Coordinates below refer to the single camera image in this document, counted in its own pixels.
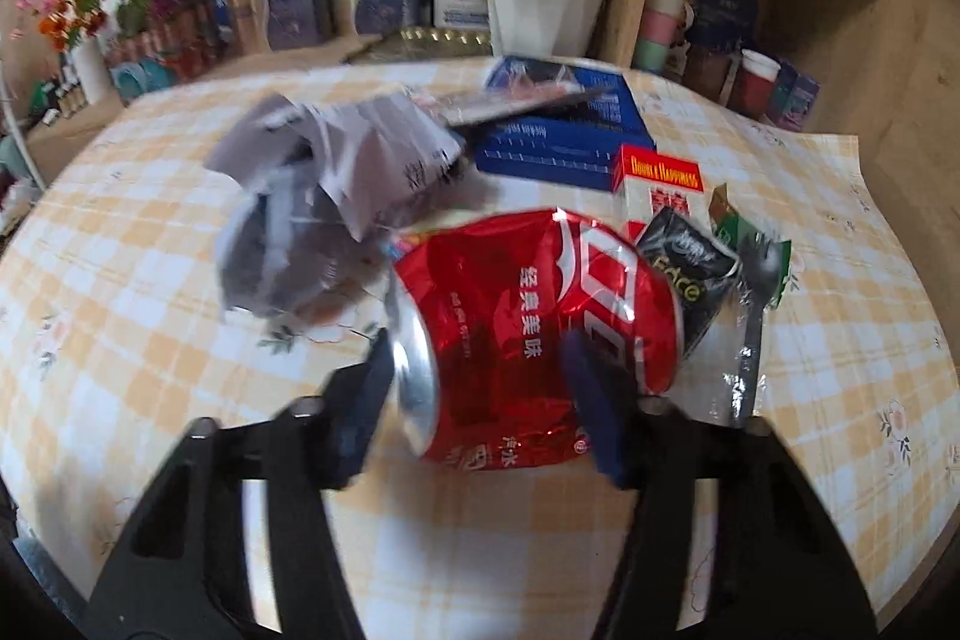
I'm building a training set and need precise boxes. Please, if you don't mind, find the small blue box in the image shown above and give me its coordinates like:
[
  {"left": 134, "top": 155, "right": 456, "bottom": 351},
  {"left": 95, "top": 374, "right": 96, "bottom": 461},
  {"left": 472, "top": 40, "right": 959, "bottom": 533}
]
[{"left": 765, "top": 59, "right": 820, "bottom": 133}]

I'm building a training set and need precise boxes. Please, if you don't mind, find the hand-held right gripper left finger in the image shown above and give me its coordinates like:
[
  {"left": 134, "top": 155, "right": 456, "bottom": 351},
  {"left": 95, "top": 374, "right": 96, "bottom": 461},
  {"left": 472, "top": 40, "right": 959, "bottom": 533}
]
[{"left": 86, "top": 329, "right": 395, "bottom": 640}]

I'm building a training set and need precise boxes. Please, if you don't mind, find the stack of pastel cups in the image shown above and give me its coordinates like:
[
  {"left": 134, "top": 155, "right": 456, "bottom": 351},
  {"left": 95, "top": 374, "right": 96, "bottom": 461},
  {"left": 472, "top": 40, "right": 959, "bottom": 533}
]
[{"left": 634, "top": 0, "right": 697, "bottom": 73}]

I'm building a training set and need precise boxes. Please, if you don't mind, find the green packet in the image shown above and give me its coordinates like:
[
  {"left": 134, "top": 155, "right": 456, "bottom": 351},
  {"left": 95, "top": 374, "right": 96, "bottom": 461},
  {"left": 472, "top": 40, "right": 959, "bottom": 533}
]
[{"left": 709, "top": 182, "right": 792, "bottom": 311}]

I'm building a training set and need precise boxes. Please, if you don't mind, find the red paper cup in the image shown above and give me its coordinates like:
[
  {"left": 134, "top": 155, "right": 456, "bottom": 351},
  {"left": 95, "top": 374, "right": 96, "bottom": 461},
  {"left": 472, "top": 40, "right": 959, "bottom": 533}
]
[{"left": 729, "top": 49, "right": 781, "bottom": 120}]

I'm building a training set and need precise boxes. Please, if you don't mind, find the crumpled white paper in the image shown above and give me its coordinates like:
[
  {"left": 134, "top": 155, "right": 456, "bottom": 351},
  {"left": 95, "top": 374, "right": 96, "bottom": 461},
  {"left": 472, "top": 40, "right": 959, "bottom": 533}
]
[{"left": 204, "top": 91, "right": 466, "bottom": 319}]

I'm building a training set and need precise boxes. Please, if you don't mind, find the red white cigarette pack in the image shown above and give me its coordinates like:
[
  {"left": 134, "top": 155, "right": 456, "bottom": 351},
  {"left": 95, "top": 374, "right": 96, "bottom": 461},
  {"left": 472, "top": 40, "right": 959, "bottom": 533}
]
[{"left": 609, "top": 143, "right": 706, "bottom": 236}]

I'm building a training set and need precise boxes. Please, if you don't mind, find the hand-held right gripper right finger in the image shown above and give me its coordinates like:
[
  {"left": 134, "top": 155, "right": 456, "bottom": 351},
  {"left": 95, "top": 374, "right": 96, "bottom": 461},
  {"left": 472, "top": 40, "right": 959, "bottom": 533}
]
[{"left": 562, "top": 329, "right": 878, "bottom": 640}]

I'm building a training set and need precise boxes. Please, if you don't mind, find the brown box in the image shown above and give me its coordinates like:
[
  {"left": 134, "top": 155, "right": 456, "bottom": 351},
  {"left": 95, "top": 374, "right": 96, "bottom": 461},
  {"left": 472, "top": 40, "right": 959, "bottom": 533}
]
[{"left": 681, "top": 40, "right": 740, "bottom": 105}]

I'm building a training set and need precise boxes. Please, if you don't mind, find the black sachet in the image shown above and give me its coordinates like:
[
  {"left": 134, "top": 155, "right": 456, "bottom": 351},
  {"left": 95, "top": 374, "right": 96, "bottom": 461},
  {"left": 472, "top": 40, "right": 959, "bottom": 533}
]
[{"left": 636, "top": 209, "right": 740, "bottom": 360}]

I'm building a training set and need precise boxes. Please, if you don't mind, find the checked floral tablecloth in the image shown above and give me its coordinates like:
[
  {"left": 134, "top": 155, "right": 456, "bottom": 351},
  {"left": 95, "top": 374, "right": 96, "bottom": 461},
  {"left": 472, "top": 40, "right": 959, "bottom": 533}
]
[{"left": 0, "top": 55, "right": 950, "bottom": 640}]

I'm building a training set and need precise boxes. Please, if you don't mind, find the blue coffee box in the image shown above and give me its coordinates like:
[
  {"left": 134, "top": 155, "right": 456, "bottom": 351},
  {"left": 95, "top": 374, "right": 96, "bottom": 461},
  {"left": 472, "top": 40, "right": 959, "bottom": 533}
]
[{"left": 442, "top": 55, "right": 657, "bottom": 191}]

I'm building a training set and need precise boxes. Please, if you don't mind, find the striped flower planter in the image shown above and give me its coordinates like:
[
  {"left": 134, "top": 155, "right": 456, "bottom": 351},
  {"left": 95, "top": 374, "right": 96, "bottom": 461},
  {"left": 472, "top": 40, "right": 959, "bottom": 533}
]
[{"left": 105, "top": 2, "right": 226, "bottom": 86}]

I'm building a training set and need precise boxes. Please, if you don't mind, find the crushed red soda can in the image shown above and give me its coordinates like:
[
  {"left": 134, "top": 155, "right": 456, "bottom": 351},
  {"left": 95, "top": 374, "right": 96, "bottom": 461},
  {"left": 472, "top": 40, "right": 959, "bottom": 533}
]
[{"left": 390, "top": 209, "right": 683, "bottom": 470}]

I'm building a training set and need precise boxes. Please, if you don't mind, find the plastic-wrapped fork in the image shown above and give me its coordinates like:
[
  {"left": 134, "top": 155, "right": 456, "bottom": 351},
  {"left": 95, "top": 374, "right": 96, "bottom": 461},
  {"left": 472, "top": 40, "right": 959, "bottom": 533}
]
[{"left": 694, "top": 231, "right": 788, "bottom": 427}]

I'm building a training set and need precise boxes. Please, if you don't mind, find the gold embossed tray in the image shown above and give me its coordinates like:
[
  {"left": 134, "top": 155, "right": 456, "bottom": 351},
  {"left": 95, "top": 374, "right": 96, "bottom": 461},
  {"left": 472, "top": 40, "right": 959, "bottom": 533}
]
[{"left": 379, "top": 26, "right": 492, "bottom": 60}]

